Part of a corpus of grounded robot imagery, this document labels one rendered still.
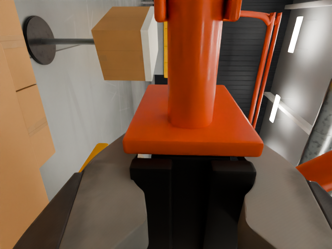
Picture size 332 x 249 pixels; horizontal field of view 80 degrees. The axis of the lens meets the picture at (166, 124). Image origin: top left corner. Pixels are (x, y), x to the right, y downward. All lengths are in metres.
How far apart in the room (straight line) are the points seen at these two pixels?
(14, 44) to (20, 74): 0.12
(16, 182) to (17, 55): 0.73
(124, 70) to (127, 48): 0.18
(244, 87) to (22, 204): 11.43
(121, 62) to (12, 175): 1.32
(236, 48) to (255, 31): 1.09
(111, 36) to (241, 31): 9.72
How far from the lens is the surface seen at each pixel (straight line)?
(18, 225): 0.49
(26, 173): 0.48
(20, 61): 1.11
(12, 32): 1.10
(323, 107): 6.16
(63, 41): 2.07
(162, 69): 7.59
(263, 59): 8.29
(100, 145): 0.32
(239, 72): 11.33
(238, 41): 11.03
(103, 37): 1.60
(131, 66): 1.65
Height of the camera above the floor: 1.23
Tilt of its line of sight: 3 degrees down
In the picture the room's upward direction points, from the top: 92 degrees clockwise
